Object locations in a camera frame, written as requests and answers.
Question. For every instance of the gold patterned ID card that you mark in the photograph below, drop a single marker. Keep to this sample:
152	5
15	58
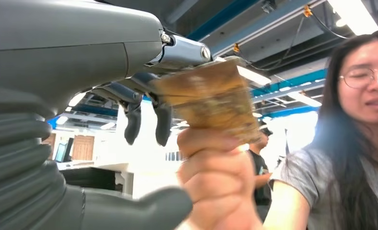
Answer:
214	101

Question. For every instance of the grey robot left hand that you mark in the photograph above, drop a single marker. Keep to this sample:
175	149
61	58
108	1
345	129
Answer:
65	54

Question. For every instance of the black computer monitor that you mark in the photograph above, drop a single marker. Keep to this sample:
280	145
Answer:
63	150

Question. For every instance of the brown wooden door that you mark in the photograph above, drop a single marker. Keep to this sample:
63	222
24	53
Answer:
82	147

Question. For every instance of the long ceiling light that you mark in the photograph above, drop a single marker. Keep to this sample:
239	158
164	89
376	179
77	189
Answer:
304	99
353	16
253	76

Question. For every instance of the black counter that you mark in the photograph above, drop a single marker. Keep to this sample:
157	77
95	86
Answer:
90	179

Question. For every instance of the person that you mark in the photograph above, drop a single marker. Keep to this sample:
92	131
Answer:
350	165
260	177

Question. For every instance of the clear rimmed glasses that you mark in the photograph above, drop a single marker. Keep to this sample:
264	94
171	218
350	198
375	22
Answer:
357	77

